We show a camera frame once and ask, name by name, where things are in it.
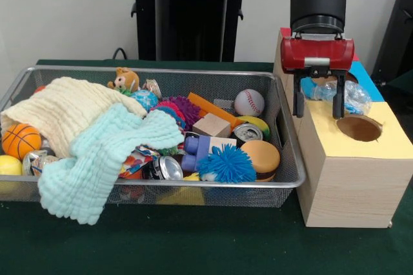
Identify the orange toy basketball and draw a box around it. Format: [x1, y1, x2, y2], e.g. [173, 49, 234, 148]
[1, 123, 42, 161]

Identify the dark green table cloth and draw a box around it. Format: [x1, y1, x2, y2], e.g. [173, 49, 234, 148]
[385, 70, 413, 95]
[0, 58, 413, 275]

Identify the brown teddy bear toy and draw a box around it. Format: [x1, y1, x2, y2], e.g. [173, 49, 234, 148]
[106, 66, 140, 94]

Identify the cream knitted cloth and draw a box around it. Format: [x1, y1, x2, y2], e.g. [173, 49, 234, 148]
[0, 76, 148, 159]

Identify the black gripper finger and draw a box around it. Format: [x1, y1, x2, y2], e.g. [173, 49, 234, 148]
[292, 74, 305, 118]
[332, 74, 347, 120]

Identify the blue spiky ball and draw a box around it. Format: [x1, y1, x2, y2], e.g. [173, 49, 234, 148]
[197, 144, 258, 184]

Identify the clear plastic packet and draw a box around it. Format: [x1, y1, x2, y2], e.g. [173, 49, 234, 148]
[301, 78, 372, 116]

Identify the wooden box with three holes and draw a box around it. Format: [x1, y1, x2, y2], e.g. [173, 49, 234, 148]
[272, 27, 413, 229]

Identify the toy hamburger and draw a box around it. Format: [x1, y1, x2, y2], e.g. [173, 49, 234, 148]
[240, 140, 281, 182]

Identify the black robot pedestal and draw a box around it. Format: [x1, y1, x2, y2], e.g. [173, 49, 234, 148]
[124, 0, 261, 63]

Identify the white toy baseball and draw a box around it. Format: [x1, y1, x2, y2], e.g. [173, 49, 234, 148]
[234, 89, 265, 117]

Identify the black cable loop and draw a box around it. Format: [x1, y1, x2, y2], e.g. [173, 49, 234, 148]
[112, 47, 129, 61]

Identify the clear mesh bin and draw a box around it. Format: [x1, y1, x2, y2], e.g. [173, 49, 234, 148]
[0, 65, 306, 208]

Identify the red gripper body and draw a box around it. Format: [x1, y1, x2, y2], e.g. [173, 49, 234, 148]
[279, 37, 355, 77]

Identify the yellow ball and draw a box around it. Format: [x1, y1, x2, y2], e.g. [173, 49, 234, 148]
[0, 154, 23, 192]

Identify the mint green cloth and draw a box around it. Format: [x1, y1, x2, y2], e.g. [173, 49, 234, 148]
[37, 103, 185, 226]

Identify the wooden cube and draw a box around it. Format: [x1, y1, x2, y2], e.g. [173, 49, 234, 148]
[192, 112, 232, 139]

